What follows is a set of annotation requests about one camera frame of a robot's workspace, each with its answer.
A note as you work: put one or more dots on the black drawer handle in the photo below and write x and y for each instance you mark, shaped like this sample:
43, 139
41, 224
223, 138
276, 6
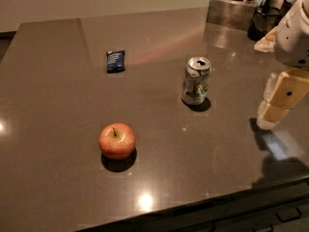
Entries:
289, 214

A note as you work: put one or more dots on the steel dispenser base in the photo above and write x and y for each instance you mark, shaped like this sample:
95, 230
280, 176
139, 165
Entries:
230, 13

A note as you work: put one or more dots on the green white 7up can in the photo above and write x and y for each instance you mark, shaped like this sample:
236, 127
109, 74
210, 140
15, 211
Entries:
196, 80

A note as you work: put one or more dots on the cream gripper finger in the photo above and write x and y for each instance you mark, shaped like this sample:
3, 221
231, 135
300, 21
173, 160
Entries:
291, 87
271, 83

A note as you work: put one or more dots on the white napkin pile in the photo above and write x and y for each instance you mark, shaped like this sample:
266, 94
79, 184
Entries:
266, 43

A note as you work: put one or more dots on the black mesh cup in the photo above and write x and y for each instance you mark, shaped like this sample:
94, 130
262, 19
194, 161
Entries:
263, 20

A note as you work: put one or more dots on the blue rxbar blueberry packet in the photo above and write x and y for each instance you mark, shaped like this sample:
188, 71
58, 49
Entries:
115, 61

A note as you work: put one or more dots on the red apple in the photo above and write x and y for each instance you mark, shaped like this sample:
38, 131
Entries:
117, 141

